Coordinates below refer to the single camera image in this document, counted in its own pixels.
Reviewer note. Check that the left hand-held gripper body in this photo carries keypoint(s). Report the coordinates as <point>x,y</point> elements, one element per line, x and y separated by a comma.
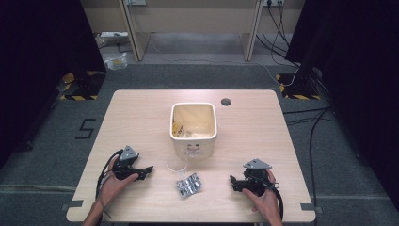
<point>127,164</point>

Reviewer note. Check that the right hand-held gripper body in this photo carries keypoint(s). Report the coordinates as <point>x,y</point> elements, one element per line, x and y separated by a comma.
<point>258,182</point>

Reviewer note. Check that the clear plastic cup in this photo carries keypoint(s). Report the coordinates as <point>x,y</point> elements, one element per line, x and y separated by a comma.
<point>176,164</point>

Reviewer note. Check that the silver blister pack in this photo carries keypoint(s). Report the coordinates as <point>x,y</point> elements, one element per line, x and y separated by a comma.
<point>189,185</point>

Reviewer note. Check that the white square bin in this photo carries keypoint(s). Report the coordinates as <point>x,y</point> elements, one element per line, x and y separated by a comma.
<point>193,149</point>

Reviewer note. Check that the person's right hand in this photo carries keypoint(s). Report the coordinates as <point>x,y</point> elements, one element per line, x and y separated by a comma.
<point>268,205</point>

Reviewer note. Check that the person's left hand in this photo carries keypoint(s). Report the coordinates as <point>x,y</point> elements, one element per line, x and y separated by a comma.
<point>113,188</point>

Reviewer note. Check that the grey tape strip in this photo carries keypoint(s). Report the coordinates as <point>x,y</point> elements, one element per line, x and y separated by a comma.
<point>75,204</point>
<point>309,207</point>

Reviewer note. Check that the black stand base striped tape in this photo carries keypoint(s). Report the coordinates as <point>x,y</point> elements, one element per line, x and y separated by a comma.
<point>84,84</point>
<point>298,88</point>

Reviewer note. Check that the clear plastic bag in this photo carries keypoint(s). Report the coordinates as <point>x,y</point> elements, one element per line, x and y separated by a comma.
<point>116,62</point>

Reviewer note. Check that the white power strip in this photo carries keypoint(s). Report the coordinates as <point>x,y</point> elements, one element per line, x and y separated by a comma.
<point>113,34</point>

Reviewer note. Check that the black curtain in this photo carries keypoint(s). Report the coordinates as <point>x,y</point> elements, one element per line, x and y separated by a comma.
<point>40,62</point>
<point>360,78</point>

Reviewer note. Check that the wall socket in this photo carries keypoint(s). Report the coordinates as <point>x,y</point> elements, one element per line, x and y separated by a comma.
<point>273,2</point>
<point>135,2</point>

